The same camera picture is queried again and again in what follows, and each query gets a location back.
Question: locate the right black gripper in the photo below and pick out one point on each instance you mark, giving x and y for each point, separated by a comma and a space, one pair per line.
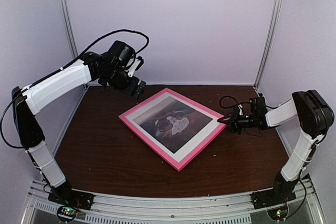
234, 120

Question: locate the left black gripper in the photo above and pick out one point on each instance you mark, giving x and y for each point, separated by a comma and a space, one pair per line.
129, 88

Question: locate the white mat board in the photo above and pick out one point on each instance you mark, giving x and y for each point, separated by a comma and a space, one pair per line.
183, 153

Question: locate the light wooden picture frame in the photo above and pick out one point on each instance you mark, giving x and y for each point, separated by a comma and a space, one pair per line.
126, 119

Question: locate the landscape photo with white border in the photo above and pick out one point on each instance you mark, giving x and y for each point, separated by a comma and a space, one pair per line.
172, 123

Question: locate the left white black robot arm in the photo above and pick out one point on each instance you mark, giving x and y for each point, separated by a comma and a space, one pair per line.
29, 101

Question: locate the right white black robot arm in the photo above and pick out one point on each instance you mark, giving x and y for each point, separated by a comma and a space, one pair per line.
315, 118

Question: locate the right round controller board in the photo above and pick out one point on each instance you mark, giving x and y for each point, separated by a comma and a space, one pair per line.
278, 213

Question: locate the round controller board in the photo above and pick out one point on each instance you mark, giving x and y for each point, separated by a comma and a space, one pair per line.
278, 213
66, 213

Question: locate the left round controller board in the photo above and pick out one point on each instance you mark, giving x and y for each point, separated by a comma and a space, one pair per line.
66, 213

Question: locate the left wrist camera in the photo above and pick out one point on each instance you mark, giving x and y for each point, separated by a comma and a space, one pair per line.
123, 57

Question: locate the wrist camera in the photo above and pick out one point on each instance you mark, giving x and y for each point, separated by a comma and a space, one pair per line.
258, 106
123, 57

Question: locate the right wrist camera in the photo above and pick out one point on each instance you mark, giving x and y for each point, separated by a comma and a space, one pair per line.
258, 106

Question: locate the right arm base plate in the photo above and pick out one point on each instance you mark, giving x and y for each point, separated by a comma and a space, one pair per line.
267, 198

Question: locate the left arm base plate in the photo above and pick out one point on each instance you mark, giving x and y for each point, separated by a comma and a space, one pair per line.
71, 199

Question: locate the left aluminium corner post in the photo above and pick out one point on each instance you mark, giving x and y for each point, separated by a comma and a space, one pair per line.
68, 27

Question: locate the aluminium corner post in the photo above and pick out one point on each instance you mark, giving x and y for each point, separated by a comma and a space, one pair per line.
275, 14
68, 27

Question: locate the right aluminium corner post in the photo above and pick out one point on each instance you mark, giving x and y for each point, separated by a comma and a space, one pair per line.
275, 14

